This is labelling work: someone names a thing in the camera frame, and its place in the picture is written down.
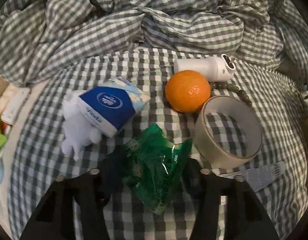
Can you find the green wrapper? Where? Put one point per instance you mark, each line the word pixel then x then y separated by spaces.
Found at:
pixel 154 167

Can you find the orange fruit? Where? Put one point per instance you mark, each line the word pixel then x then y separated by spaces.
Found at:
pixel 187 91

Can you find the white plush toy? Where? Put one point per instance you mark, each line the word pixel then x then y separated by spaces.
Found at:
pixel 78 131

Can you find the beige tape roll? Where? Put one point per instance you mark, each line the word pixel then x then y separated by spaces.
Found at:
pixel 227 133

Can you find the white flat case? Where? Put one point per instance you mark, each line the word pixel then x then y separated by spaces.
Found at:
pixel 13 108

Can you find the grey checked bed sheet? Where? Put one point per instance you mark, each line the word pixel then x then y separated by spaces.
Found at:
pixel 38 160

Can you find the grey checked duvet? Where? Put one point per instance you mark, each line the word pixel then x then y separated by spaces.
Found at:
pixel 40 37

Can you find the clear plastic tube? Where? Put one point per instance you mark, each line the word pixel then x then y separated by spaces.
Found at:
pixel 260 177

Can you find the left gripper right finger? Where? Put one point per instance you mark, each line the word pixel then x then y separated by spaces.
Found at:
pixel 245 216

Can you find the blue tissue pack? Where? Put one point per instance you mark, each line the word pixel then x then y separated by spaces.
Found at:
pixel 112 104

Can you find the white handheld device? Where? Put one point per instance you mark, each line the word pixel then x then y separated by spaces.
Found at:
pixel 214 68

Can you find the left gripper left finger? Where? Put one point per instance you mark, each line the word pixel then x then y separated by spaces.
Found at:
pixel 53 217

